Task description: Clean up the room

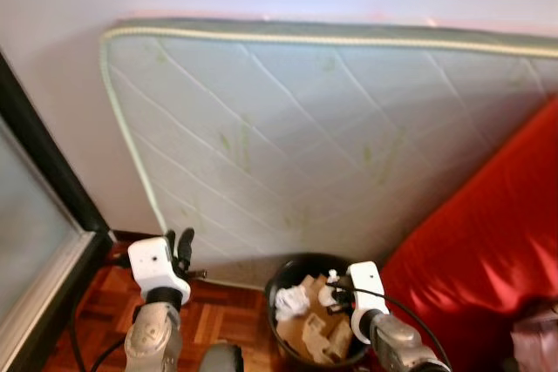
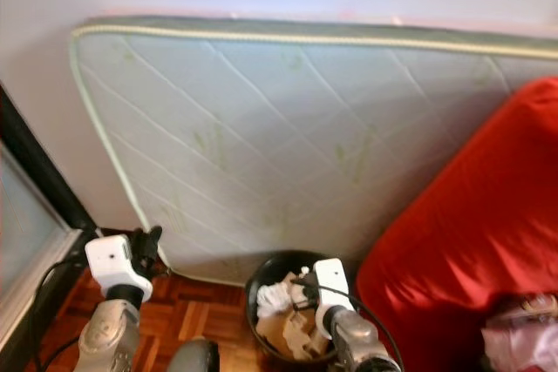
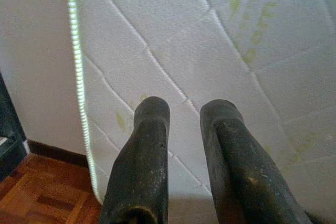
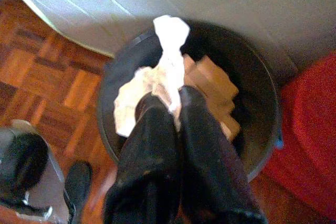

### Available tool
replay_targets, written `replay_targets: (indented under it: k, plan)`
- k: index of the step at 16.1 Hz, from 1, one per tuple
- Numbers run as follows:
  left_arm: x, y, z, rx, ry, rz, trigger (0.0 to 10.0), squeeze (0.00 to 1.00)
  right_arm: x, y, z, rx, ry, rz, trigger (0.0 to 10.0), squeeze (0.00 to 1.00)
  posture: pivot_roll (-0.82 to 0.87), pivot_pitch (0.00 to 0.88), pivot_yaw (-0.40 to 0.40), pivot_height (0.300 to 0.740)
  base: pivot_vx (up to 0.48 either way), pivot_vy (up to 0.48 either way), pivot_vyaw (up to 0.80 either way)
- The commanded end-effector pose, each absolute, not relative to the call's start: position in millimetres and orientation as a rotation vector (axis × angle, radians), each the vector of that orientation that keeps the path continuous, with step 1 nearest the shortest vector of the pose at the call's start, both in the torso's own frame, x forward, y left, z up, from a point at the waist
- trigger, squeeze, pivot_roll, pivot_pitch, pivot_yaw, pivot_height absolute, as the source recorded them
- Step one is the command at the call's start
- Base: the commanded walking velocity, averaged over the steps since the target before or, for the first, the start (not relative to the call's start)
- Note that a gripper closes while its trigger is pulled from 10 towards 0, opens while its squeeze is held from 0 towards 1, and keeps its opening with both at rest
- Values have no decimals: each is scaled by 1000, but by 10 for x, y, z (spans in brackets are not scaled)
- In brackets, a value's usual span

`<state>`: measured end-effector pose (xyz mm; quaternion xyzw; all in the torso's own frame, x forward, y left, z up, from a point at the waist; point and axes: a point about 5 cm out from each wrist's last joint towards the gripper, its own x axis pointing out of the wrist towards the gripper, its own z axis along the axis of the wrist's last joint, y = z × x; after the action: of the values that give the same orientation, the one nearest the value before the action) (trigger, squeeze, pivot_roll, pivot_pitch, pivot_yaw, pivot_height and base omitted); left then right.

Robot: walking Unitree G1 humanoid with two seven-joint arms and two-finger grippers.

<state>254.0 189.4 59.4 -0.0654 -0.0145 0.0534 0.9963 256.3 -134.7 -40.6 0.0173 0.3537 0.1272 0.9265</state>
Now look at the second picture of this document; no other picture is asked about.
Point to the brown cardboard scraps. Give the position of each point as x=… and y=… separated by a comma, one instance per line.
x=292, y=333

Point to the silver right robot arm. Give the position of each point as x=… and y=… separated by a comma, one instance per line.
x=362, y=350

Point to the quilted pale green mattress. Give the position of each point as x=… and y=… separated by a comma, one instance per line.
x=296, y=145

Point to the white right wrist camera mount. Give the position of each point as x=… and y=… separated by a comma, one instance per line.
x=333, y=294

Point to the white crumpled tissue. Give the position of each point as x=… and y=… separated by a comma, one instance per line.
x=275, y=300

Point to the red cushion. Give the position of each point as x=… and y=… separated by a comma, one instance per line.
x=462, y=215

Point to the black plastic trash bin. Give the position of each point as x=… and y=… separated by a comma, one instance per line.
x=253, y=333

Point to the black framed frosted glass door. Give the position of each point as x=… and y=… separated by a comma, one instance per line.
x=26, y=241

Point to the grey robot left leg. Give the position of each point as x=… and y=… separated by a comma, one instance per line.
x=192, y=357

